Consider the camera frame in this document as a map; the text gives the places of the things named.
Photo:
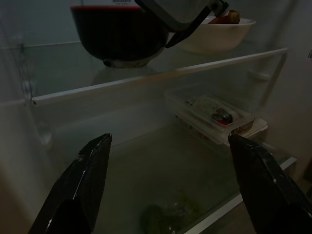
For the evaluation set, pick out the white ceramic bowl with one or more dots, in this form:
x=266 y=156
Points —
x=219 y=36

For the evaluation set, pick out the glass fridge shelf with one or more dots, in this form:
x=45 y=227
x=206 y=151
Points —
x=170 y=170
x=158 y=76

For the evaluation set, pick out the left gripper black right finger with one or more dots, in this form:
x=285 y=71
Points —
x=268 y=195

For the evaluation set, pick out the clear plastic food container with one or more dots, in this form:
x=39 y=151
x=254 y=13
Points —
x=207 y=109
x=253 y=130

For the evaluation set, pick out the green leafy vegetables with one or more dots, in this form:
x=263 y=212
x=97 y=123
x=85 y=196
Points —
x=170 y=214

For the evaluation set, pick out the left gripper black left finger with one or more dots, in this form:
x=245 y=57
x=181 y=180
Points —
x=78 y=190

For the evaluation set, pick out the brown red sausage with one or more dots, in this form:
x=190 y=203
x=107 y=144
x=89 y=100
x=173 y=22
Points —
x=226 y=17

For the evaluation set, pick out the silver fridge body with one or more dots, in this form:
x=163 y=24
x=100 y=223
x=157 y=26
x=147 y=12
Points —
x=24 y=61

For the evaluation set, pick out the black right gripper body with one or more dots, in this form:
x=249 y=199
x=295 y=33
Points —
x=185 y=29

